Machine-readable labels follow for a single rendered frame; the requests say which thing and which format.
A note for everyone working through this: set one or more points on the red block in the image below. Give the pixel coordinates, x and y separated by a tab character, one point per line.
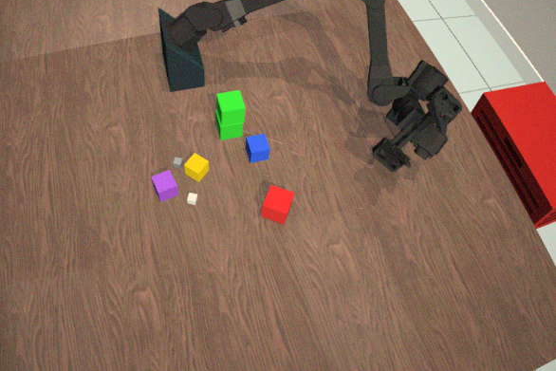
277	204

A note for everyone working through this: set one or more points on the yellow block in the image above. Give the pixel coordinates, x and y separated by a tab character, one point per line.
196	167

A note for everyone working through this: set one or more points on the small cream block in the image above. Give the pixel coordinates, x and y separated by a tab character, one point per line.
192	198

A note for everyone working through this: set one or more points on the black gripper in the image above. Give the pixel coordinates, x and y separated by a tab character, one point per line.
415	124

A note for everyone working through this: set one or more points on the green block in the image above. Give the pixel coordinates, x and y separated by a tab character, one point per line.
230	108
228	131

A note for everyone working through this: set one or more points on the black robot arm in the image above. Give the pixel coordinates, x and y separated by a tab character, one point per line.
382	88

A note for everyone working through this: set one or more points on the purple cube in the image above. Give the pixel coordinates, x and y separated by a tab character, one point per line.
165	185

